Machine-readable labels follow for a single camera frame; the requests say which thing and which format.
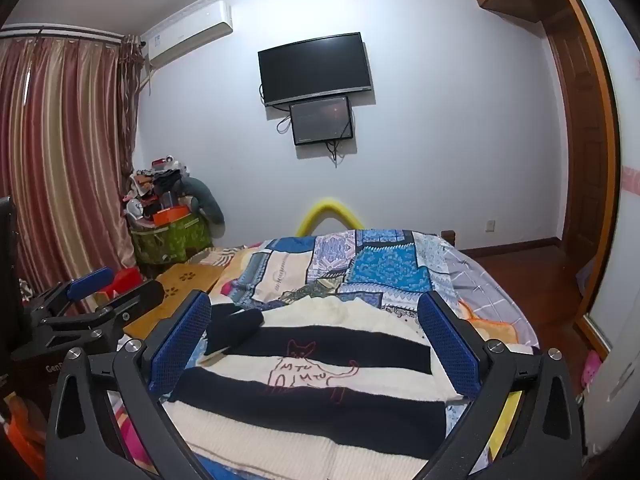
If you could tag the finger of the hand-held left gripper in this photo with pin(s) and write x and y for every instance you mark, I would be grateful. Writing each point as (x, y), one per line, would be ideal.
(92, 280)
(142, 296)

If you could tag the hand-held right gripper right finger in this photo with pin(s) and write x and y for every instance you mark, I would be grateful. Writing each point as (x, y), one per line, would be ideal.
(450, 345)

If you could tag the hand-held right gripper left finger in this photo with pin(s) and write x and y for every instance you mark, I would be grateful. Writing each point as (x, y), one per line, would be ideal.
(182, 340)

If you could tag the navy and cream striped sweater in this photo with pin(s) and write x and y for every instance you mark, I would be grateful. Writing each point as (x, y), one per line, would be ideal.
(300, 385)

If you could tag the red box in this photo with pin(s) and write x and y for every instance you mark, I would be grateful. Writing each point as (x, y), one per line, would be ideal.
(125, 280)

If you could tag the wooden lap table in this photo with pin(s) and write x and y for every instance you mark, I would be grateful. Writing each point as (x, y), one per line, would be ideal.
(185, 280)

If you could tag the green patterned storage bag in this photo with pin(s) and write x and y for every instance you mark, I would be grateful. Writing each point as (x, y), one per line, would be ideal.
(170, 240)

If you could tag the grey checked bed sheet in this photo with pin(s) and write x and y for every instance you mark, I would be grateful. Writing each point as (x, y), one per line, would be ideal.
(470, 275)

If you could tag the orange box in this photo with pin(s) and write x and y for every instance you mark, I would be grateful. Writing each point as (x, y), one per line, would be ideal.
(172, 216)

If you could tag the peach floral blanket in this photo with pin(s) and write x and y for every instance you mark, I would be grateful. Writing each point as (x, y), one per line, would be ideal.
(235, 265)

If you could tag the blue patchwork quilt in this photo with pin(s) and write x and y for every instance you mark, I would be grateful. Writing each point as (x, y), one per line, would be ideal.
(380, 270)

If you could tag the pile of mixed clutter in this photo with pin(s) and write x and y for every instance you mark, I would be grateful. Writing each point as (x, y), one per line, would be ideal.
(150, 185)

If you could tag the grey plush toy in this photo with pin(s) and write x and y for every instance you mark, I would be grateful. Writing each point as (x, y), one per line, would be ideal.
(205, 200)

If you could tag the pink striped curtain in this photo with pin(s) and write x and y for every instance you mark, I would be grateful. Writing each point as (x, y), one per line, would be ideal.
(65, 160)

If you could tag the pink toy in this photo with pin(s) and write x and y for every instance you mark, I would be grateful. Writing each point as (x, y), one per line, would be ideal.
(591, 367)

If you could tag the yellow foam tube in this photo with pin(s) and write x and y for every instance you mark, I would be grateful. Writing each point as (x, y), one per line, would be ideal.
(312, 210)

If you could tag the wooden door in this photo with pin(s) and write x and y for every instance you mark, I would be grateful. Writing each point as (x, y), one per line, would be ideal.
(580, 150)

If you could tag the curtain rod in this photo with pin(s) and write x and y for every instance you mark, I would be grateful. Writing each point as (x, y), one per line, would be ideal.
(60, 32)

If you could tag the white air conditioner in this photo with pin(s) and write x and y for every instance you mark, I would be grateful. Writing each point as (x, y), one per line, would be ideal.
(190, 30)

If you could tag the wooden bed post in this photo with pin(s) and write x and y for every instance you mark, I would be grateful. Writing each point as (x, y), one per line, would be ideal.
(448, 236)

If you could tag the small black wall monitor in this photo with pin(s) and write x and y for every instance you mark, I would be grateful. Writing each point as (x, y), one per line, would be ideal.
(321, 120)

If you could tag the large black wall television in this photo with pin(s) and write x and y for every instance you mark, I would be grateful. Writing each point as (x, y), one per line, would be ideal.
(315, 67)

